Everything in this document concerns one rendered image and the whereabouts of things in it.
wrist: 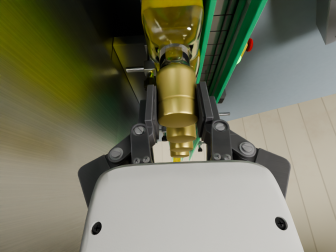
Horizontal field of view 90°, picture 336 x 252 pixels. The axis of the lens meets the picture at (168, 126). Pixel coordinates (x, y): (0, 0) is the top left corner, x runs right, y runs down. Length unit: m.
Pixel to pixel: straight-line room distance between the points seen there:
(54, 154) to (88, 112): 0.08
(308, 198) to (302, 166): 0.34
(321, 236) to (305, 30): 2.10
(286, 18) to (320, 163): 1.96
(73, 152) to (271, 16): 0.62
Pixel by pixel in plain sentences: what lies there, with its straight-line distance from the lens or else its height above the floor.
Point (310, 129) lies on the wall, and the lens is 2.53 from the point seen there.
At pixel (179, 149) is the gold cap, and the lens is 0.25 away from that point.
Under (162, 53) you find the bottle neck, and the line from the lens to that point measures 0.16.
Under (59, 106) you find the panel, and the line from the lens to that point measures 0.20.
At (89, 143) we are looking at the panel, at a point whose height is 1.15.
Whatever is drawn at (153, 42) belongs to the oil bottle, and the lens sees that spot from 0.17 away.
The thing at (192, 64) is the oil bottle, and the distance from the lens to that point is 0.21.
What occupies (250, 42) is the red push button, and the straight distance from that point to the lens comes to 0.64.
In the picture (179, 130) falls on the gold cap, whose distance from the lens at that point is 0.18.
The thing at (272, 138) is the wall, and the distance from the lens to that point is 2.52.
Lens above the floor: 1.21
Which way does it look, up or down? 20 degrees down
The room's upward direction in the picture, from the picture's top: 178 degrees clockwise
